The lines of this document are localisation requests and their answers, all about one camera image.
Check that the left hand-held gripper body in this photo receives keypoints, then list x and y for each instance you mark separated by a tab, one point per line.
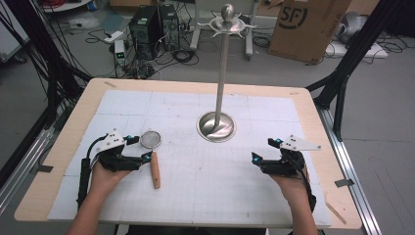
112	143

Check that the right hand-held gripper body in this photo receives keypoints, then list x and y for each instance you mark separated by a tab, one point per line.
295	144

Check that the steel stand with hooks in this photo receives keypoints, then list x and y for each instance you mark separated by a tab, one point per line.
222	81

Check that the person's left hand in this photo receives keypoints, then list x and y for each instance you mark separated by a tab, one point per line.
104	179

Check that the person's right hand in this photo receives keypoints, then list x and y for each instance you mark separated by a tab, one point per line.
293	187

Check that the white grid mat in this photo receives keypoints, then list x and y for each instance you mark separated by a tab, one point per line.
195	182

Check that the black tape strip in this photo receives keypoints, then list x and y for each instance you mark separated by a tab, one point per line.
45	168
344	182

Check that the thin wooden strip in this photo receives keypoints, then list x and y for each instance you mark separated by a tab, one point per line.
336	213

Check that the white device with green light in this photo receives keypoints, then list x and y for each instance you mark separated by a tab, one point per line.
119	52

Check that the white power strip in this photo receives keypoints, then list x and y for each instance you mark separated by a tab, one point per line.
113	37

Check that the white metal floor stand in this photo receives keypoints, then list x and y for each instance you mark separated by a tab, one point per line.
249	36

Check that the large black computer tower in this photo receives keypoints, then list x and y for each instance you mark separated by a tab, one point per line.
143	31

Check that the flat white board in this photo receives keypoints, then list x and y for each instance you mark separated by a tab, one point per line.
359	51

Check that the brown cardboard box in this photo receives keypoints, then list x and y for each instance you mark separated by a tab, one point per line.
306	29

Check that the slim black computer tower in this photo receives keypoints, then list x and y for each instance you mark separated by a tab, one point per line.
169	27

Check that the grey rounded device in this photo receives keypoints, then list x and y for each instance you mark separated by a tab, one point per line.
354	24

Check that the aluminium rail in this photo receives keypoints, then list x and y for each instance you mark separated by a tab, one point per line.
23	163
349	169

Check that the black metal frame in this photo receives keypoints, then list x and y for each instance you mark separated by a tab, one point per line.
49	65
352	55

